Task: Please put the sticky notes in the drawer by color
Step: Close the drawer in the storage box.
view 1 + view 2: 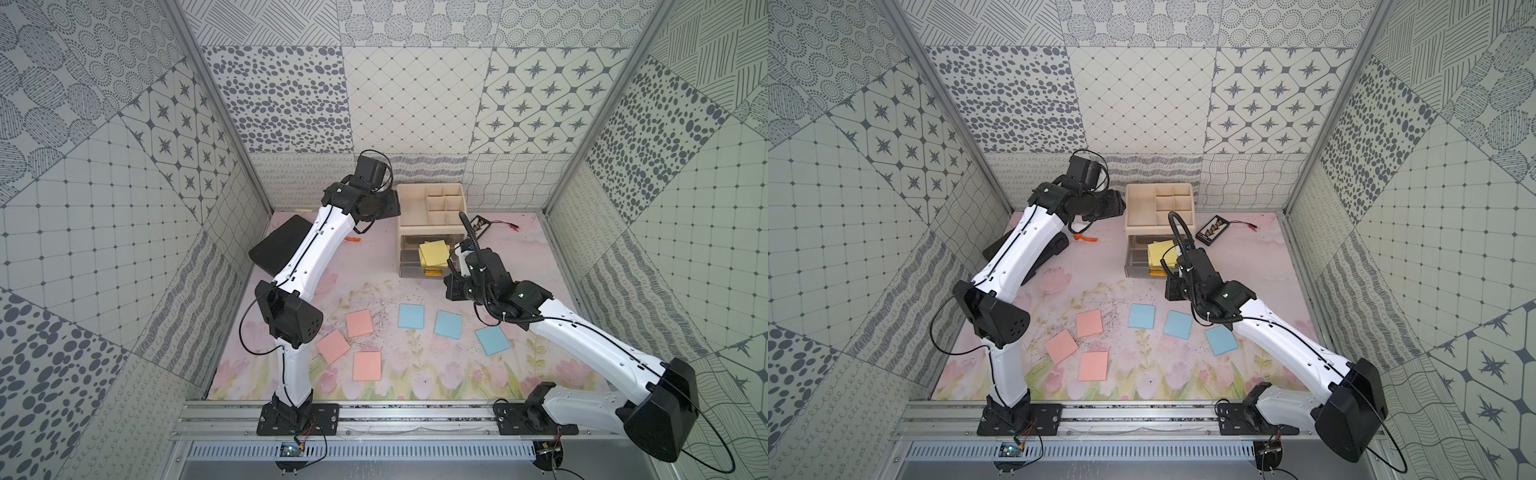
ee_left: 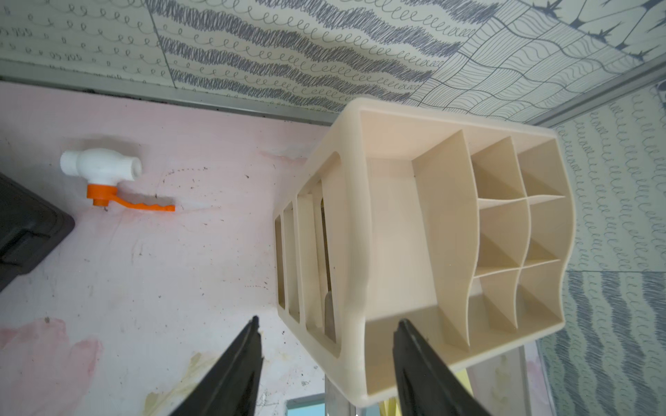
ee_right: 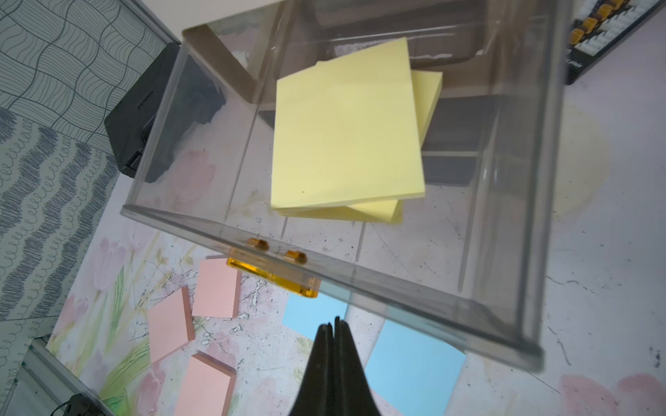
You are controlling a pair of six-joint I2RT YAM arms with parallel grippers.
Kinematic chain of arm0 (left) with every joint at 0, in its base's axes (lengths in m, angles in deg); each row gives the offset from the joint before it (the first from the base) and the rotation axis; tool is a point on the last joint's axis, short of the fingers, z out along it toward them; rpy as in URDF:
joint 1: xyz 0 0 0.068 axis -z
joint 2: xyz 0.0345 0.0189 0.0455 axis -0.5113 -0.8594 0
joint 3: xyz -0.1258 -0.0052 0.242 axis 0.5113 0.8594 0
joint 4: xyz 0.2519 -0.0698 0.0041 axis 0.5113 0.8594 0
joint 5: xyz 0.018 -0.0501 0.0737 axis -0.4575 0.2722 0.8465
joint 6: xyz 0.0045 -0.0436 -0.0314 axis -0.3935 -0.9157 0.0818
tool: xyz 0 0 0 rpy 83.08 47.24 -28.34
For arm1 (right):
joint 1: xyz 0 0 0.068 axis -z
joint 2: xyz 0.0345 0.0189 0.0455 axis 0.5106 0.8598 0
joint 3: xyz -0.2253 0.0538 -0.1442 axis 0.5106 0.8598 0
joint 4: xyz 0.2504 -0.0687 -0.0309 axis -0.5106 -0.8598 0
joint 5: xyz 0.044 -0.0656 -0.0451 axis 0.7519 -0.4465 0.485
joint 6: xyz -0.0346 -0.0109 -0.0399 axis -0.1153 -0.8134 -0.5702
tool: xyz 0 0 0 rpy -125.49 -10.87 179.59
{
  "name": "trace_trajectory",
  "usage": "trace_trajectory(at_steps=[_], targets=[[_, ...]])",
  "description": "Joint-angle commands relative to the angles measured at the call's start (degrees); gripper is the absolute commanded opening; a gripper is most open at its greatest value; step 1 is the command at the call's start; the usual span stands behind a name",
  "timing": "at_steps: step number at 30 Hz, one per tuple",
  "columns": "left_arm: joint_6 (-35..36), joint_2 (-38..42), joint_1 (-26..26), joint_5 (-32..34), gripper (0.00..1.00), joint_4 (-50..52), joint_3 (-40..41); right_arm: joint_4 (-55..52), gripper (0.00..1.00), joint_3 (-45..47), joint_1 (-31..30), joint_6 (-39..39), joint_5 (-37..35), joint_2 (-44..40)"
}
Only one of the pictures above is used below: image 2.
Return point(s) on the white valve orange handle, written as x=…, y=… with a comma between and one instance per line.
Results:
x=103, y=170

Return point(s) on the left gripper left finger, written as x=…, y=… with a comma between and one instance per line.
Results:
x=231, y=386

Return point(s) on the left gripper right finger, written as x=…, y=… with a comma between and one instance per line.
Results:
x=426, y=386

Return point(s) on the grey drawer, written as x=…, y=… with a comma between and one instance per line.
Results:
x=510, y=384

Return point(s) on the black flat case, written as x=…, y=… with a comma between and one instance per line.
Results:
x=31, y=228

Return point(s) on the beige drawer organizer cabinet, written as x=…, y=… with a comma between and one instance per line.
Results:
x=461, y=224

